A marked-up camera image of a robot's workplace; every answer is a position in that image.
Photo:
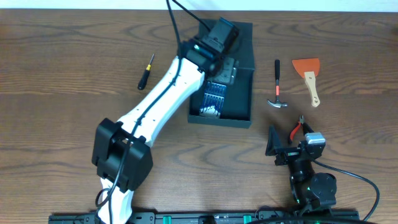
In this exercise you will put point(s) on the black yellow screwdriver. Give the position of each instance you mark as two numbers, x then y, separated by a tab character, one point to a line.
143	81

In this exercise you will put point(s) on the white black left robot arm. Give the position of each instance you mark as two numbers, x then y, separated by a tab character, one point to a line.
121	151

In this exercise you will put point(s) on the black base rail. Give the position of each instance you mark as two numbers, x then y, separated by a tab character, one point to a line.
264	213

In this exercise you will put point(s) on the blue screwdriver bit case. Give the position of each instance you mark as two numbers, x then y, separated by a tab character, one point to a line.
213	100

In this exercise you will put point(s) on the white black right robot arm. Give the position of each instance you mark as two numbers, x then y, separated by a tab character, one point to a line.
311	190

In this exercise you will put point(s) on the red handled pliers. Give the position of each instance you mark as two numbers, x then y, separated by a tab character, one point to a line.
296	129

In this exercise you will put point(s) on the dark green open box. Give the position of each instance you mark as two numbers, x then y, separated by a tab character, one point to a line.
236	110

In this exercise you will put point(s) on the small claw hammer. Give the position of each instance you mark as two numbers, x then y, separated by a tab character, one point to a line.
277	103

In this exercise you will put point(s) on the orange scraper wooden handle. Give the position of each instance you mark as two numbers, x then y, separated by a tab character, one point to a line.
308	69

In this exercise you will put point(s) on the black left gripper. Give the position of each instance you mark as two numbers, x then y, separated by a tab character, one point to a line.
224	71

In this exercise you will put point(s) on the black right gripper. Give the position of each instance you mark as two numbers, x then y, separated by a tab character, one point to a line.
275	147

